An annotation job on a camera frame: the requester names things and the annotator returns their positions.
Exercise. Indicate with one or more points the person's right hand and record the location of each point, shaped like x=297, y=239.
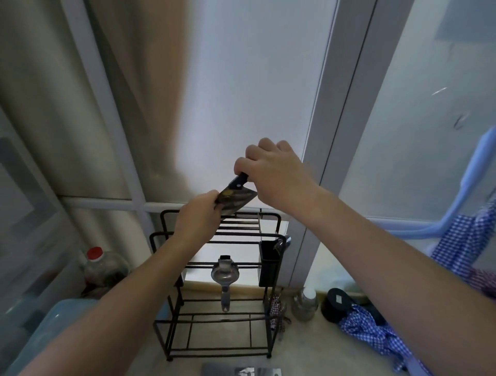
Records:
x=281, y=178

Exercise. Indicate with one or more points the person's left hand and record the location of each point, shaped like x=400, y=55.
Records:
x=195, y=219

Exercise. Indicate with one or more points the person's left thumb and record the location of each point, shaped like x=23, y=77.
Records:
x=209, y=196

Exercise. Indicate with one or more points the person's right fingers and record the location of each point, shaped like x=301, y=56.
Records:
x=267, y=153

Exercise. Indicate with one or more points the person's left forearm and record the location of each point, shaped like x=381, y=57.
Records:
x=128, y=306

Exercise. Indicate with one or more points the person's right forearm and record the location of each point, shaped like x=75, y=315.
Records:
x=395, y=279

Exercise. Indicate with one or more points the metal strainer ladle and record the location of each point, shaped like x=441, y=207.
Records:
x=224, y=273

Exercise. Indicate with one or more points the black utensil holder cup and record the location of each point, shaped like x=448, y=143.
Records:
x=270, y=267

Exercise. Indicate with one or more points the black metal kitchen rack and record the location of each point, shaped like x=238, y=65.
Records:
x=217, y=321

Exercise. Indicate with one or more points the red capped oil bottle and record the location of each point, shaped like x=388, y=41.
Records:
x=102, y=271

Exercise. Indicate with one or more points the small checked folded umbrella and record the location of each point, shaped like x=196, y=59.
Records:
x=278, y=313

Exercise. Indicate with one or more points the glass jar silver lid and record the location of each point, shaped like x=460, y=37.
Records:
x=305, y=306

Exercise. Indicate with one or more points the black round jar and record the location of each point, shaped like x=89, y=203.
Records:
x=335, y=306

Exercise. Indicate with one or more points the shiny metal tray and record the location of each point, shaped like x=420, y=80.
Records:
x=240, y=370

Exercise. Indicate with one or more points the light blue plastic container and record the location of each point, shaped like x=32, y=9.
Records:
x=50, y=325

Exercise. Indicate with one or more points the light blue plastic hanger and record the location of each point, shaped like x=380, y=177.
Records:
x=471, y=182

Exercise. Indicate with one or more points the blue checked cloth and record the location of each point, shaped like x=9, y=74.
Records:
x=372, y=333

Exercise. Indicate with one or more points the blue checked hanging shirt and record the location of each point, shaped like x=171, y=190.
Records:
x=463, y=240

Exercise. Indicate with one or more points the white window frame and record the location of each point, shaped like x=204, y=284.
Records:
x=341, y=116

